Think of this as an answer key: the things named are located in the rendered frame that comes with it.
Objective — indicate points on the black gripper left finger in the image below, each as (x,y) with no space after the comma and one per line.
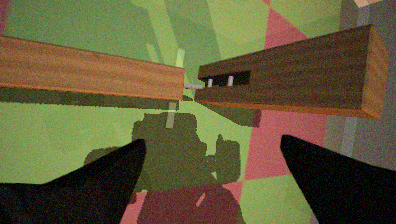
(97,193)

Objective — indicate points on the dark brown wooden post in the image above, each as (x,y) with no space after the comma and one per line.
(339,74)

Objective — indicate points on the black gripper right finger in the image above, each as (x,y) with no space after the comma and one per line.
(339,189)

